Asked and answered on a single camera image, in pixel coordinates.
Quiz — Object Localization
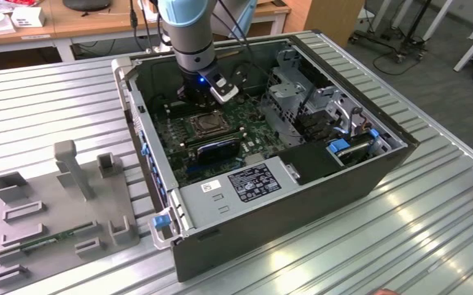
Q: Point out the black hanging cable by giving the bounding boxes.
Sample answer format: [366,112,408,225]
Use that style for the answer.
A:
[126,0,150,52]

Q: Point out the grey power supply unit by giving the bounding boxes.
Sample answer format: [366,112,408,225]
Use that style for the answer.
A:
[177,155,302,230]

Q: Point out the CPU socket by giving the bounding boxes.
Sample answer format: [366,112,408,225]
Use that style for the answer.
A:
[188,110,231,140]

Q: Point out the silver topped CPU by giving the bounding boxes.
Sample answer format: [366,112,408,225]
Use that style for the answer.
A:
[196,115,224,134]

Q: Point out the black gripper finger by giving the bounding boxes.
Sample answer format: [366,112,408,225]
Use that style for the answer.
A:
[175,88,200,109]
[199,92,220,111]

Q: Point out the dark grey PC case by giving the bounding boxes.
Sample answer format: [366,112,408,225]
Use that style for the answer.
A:
[110,29,420,283]

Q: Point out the hard disk in blue carrier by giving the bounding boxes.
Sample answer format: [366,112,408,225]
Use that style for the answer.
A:
[324,128,379,168]

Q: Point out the metal drive cage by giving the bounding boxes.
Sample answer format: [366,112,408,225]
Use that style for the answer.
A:
[266,47,343,145]

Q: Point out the white cardboard box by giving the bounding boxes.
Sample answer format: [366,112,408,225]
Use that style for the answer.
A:
[9,6,46,28]

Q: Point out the black wheeled stand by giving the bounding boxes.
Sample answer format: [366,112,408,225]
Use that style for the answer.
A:
[348,0,431,64]

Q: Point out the silver chipset heatsink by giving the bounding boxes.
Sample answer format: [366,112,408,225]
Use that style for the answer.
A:
[244,152,268,164]

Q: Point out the black RAM slot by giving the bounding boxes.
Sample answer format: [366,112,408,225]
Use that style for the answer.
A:
[182,135,239,145]

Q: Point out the black round object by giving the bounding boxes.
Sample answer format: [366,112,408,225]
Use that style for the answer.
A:
[62,0,113,10]

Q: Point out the blue expansion slot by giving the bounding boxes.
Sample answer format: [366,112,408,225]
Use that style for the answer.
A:
[186,164,220,175]

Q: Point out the blue case latch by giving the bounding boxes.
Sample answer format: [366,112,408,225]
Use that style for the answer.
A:
[151,216,171,230]

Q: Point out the black graphics card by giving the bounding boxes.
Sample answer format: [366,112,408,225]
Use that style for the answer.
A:
[194,137,240,165]

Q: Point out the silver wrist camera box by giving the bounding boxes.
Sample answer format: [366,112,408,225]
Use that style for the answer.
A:
[196,69,239,104]

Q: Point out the green motherboard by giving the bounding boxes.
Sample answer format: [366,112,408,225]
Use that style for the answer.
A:
[149,92,302,188]

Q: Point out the grey parts rack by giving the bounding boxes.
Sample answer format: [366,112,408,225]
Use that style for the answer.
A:
[0,140,141,293]

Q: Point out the wooden cabinet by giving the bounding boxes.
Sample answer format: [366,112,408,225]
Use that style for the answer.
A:
[288,0,364,49]

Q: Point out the wooden desk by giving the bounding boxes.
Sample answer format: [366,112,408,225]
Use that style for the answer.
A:
[0,0,292,62]

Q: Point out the green RAM stick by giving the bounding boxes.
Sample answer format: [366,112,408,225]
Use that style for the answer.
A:
[18,225,93,252]

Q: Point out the metal socket cover frame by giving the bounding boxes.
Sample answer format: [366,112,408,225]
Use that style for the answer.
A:
[188,111,231,139]

